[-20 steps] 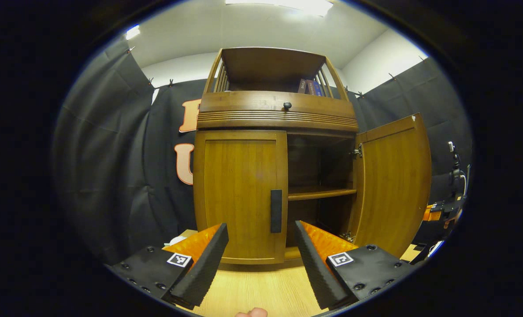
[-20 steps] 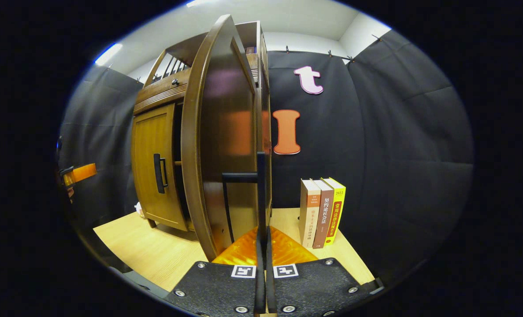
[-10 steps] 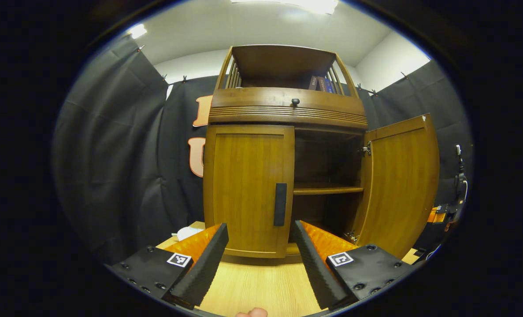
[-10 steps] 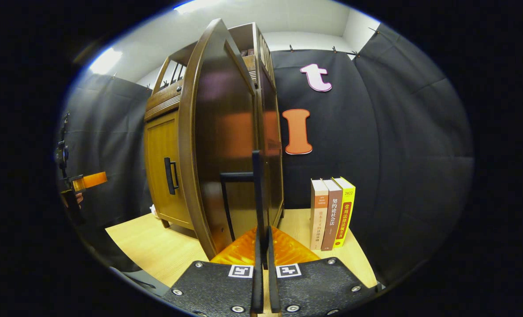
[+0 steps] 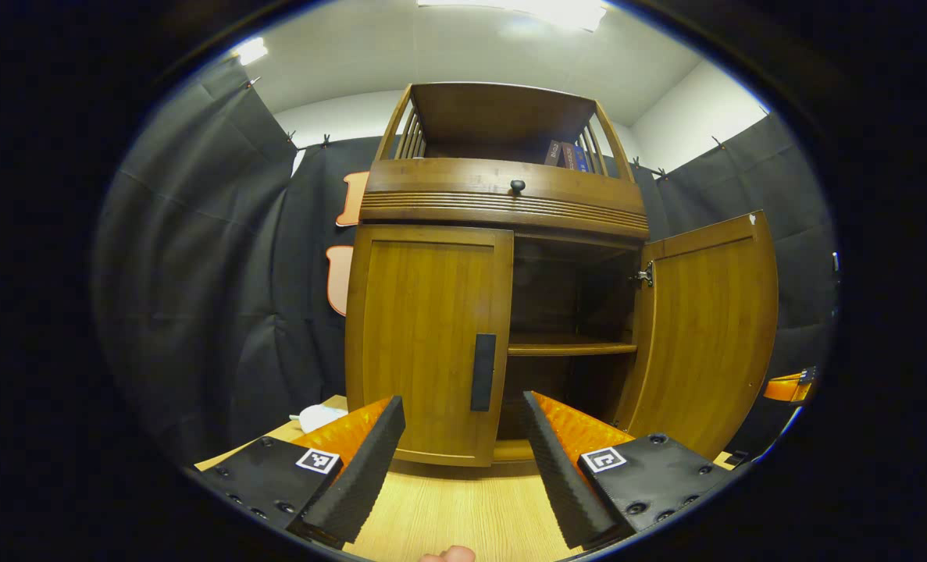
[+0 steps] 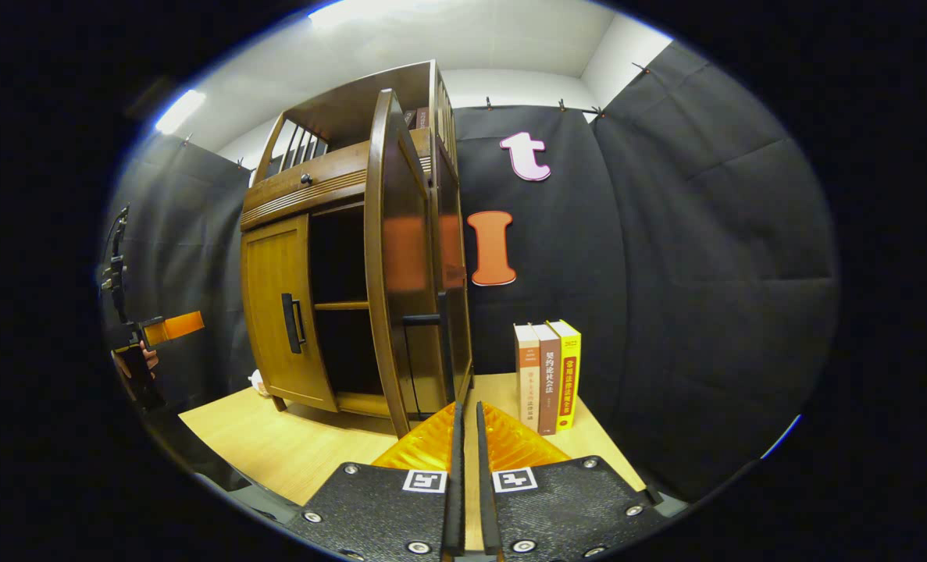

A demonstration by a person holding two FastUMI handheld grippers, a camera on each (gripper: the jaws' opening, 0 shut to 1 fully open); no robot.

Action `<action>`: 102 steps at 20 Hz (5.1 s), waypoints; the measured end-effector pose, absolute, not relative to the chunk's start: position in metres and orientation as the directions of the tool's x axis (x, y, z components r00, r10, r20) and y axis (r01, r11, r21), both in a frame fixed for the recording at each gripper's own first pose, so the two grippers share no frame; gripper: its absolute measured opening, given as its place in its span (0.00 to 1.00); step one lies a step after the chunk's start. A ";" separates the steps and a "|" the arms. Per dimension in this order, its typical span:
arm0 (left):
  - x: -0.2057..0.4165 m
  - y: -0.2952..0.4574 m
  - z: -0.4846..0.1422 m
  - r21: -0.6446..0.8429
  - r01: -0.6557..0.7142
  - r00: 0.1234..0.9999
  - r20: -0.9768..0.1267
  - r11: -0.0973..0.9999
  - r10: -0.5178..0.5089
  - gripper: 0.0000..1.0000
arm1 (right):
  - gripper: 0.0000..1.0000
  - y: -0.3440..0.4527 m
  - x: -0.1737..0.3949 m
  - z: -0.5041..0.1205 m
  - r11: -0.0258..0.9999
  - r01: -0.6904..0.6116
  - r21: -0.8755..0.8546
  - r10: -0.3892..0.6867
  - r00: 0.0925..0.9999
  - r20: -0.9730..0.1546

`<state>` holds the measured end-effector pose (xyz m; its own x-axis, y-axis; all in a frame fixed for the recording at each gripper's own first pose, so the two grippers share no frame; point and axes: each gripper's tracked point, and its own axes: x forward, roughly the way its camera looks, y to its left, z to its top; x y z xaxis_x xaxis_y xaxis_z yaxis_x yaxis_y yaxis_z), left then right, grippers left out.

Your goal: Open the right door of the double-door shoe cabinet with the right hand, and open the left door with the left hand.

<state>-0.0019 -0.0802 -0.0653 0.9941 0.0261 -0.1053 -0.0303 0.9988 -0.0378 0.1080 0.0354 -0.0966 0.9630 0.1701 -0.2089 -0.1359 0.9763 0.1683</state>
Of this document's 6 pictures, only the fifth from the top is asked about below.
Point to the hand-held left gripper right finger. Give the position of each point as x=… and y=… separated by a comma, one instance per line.
x=557, y=476

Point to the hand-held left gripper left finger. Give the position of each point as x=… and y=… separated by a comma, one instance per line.
x=369, y=468

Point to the blue book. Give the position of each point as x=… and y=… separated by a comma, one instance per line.
x=580, y=159

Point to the wooden cabinet door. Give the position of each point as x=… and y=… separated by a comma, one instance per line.
x=705, y=336
x=424, y=336

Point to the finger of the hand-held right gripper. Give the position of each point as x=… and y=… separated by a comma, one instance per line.
x=783, y=388

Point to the wooden double-door shoe cabinet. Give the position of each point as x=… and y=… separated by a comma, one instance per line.
x=502, y=117

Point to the large ceiling light panel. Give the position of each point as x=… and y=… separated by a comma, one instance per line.
x=557, y=9

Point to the black backdrop cloth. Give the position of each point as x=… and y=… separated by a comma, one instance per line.
x=197, y=273

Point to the white plastic packet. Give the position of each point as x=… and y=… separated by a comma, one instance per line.
x=319, y=417

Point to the small ceiling light panel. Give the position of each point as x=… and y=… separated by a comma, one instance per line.
x=251, y=51

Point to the wooden drawer with black knob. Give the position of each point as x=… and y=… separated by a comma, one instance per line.
x=432, y=178

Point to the small black block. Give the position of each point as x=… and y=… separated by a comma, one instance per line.
x=736, y=458

